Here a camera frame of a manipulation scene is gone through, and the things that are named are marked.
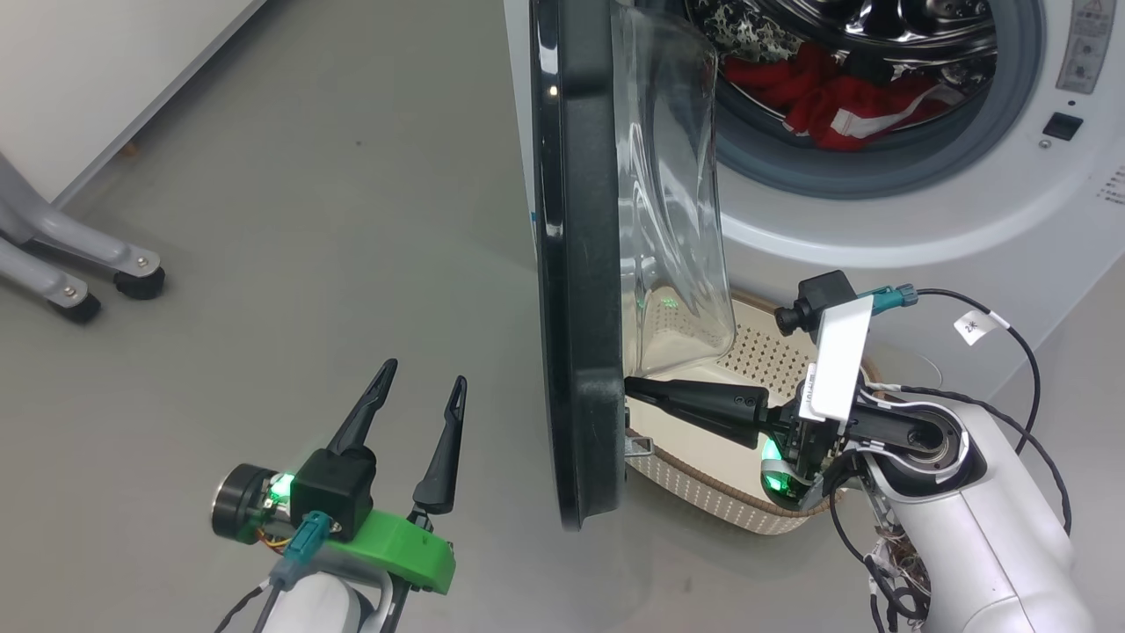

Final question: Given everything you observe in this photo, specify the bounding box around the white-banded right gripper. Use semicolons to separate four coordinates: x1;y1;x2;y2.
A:
625;296;875;513

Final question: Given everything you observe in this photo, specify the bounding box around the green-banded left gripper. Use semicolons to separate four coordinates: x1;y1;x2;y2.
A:
211;358;468;594

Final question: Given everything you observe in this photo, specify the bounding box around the black round glass washer door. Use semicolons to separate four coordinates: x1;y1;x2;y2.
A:
530;0;737;533

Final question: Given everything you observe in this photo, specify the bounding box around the red and white garment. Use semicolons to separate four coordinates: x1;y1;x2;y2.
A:
722;42;959;152

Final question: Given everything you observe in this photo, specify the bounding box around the beige perforated laundry basket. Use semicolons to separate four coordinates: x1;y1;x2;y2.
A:
626;290;849;537

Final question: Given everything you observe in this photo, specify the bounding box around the grey rubber door gasket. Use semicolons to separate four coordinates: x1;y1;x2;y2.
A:
710;0;1047;201

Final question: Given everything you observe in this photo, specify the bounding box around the white front-load washing machine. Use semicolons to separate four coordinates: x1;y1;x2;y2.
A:
505;0;1125;388

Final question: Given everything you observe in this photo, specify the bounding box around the grey metal leg with caster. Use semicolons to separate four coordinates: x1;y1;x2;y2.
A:
0;154;166;301
0;237;102;324

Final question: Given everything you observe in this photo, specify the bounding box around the steel perforated washer drum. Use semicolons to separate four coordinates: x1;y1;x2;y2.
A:
686;0;998;98

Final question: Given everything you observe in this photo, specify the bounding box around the grey warning label sticker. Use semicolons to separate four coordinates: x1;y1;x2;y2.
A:
1055;0;1119;95

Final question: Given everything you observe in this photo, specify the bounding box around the black left arm cable teal plug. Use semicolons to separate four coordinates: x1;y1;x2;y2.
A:
215;514;331;633

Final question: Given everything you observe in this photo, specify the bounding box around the black arm cable teal plug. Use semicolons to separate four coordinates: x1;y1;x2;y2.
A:
215;514;331;633
857;284;1075;537

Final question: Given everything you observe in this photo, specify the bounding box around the black wire bundle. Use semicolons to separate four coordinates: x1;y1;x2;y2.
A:
826;457;934;633

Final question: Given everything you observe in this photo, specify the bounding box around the white cable tag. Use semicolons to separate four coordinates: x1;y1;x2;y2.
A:
954;309;998;346

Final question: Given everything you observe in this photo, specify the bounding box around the black right arm cable teal plug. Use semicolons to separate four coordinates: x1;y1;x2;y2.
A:
857;284;1075;537

